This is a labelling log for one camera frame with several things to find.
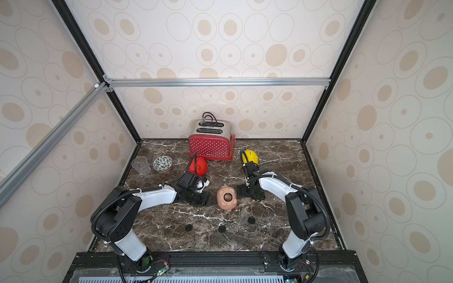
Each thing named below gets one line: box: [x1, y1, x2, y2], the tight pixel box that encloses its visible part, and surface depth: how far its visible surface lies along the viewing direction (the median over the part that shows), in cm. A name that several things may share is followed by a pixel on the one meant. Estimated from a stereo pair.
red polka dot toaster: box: [188, 118, 236, 161], surface depth 105 cm
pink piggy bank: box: [216, 185, 238, 212], surface depth 85 cm
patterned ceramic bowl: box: [151, 154, 174, 173], surface depth 107 cm
